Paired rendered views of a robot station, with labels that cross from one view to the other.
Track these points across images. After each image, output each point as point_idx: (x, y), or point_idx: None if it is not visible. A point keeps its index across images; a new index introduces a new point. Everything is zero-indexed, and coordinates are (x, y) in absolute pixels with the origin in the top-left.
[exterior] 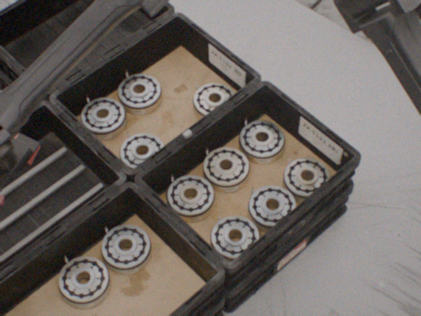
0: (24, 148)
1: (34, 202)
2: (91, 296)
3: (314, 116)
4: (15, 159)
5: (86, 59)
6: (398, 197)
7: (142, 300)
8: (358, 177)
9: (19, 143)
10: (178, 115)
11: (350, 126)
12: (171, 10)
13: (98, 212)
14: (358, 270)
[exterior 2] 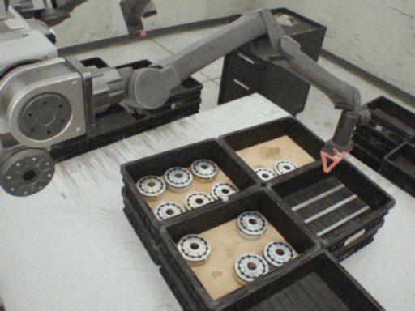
0: (329, 142)
1: (318, 214)
2: (282, 162)
3: (109, 275)
4: (332, 138)
5: None
6: (87, 210)
7: (256, 163)
8: (104, 227)
9: (332, 144)
10: (222, 253)
11: (87, 261)
12: (218, 307)
13: None
14: None
